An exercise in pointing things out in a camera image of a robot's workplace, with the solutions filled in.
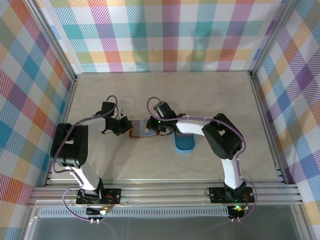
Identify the brown leather card holder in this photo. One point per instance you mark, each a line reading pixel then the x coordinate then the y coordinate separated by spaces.
pixel 136 132

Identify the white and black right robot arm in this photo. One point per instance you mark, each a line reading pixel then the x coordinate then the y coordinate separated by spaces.
pixel 232 175

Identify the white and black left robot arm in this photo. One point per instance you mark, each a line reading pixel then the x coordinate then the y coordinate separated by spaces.
pixel 87 178

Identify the blue plastic card tray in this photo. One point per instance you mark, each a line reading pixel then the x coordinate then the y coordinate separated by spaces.
pixel 185 146

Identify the small connector board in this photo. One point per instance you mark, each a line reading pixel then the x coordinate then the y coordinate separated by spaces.
pixel 237 208
pixel 105 212

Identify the aluminium side rail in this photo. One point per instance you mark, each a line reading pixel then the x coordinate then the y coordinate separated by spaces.
pixel 63 112
pixel 266 125

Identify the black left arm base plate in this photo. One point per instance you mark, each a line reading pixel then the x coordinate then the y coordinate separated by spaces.
pixel 112 196

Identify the aluminium mounting rail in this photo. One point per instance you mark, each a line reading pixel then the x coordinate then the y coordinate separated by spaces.
pixel 162 193

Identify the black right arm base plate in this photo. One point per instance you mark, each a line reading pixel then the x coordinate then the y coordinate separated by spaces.
pixel 217 195

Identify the aluminium upright post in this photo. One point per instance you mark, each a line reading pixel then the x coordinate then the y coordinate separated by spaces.
pixel 271 37
pixel 55 43

